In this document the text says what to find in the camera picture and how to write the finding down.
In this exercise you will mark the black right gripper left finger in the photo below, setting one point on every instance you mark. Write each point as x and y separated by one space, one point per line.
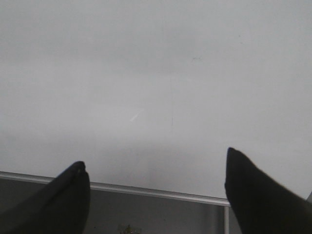
60 207

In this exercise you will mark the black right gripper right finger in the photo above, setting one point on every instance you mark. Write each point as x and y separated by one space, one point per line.
260 204

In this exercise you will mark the white whiteboard with aluminium frame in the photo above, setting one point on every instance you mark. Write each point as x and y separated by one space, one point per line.
150 94

